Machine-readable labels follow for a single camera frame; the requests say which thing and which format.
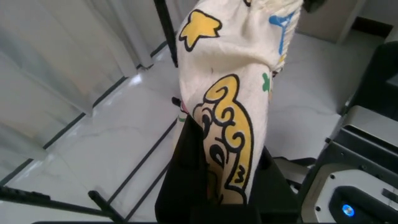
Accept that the white curtain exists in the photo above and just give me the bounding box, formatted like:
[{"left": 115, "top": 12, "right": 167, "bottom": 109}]
[{"left": 0, "top": 0, "right": 200, "bottom": 175}]

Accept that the black clothes rack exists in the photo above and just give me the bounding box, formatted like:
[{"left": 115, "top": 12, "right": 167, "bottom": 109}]
[{"left": 0, "top": 0, "right": 184, "bottom": 223}]

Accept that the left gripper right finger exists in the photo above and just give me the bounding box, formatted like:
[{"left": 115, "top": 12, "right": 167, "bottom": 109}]
[{"left": 248, "top": 146, "right": 300, "bottom": 223}]

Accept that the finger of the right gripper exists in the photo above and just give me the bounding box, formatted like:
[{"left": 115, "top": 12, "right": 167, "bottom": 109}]
[{"left": 303, "top": 0, "right": 327, "bottom": 14}]

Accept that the cream printed garment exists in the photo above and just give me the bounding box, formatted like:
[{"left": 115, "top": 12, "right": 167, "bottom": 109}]
[{"left": 172, "top": 0, "right": 304, "bottom": 206}]

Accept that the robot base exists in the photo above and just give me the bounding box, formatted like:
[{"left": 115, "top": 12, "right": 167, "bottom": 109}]
[{"left": 273, "top": 40, "right": 398, "bottom": 224}]

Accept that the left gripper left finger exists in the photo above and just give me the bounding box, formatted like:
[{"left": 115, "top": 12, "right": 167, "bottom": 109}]
[{"left": 154, "top": 113, "right": 208, "bottom": 220}]

